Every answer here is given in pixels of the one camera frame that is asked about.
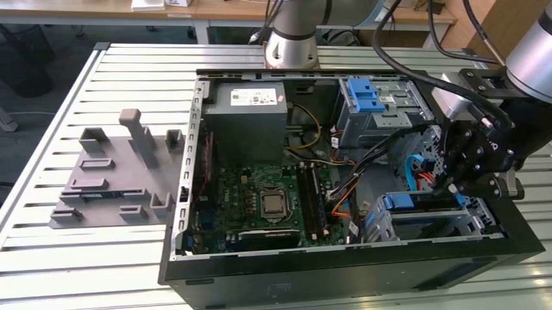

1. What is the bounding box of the blue data wire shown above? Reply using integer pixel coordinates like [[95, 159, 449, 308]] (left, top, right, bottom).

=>
[[405, 154, 434, 194]]

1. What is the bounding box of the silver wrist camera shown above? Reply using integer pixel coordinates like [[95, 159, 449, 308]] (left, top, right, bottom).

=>
[[430, 72, 480, 120]]

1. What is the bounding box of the black wire bundle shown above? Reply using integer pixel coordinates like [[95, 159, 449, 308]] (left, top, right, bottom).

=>
[[330, 125, 427, 198]]

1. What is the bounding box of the grey stand foot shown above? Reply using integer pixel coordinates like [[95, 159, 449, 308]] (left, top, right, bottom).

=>
[[0, 106, 18, 132]]

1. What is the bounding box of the orange wire bundle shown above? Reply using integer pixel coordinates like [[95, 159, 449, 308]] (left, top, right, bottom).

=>
[[331, 198, 353, 218]]

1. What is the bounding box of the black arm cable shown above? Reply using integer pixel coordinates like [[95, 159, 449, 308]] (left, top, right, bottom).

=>
[[426, 0, 501, 65], [373, 0, 517, 132]]

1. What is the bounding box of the metal optical drive cage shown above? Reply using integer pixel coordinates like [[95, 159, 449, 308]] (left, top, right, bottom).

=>
[[335, 77, 434, 149]]

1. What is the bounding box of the orange power wire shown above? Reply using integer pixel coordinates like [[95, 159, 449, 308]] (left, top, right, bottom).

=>
[[418, 172, 437, 192]]

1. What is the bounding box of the hard disk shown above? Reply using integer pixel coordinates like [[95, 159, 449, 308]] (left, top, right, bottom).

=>
[[383, 190, 465, 214]]

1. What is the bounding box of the grey parts rack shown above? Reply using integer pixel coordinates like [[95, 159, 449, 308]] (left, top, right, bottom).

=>
[[49, 108, 187, 230]]

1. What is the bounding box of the CPU socket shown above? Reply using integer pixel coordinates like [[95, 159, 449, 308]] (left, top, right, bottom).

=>
[[256, 185, 292, 224]]

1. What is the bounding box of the black bin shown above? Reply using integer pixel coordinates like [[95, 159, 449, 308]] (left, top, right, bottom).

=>
[[0, 24, 56, 98]]

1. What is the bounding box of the silver CPU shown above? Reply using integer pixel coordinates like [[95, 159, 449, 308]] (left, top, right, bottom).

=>
[[260, 193, 286, 216]]

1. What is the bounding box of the yellow wire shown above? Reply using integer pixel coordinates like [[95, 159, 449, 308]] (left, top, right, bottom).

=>
[[283, 103, 322, 151]]

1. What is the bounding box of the black RAM slot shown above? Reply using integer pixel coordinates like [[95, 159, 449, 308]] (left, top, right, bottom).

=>
[[298, 163, 321, 238]]

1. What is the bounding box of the metal disk bay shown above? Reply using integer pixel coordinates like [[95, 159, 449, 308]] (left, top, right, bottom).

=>
[[361, 190, 497, 243]]

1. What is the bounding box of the green motherboard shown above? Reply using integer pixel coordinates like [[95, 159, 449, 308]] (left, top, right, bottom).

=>
[[188, 163, 350, 254]]

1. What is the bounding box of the grey power supply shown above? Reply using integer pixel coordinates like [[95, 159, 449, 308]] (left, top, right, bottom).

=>
[[202, 82, 288, 165]]

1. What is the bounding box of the red wire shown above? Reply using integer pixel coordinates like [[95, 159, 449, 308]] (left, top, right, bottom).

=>
[[200, 132, 215, 201]]

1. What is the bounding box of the wooden desk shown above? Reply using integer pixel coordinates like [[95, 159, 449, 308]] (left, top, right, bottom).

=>
[[0, 0, 458, 49]]

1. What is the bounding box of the blue drive latch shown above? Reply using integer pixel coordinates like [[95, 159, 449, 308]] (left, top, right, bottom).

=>
[[346, 78, 385, 113]]

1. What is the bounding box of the black open PC case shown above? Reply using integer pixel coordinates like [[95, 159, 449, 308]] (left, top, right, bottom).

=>
[[156, 68, 546, 310]]

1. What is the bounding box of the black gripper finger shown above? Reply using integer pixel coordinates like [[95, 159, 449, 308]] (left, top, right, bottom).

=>
[[456, 170, 505, 200], [431, 119, 489, 197]]

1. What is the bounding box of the black graphics card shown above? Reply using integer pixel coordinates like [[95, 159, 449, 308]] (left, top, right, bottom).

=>
[[235, 228, 300, 251]]

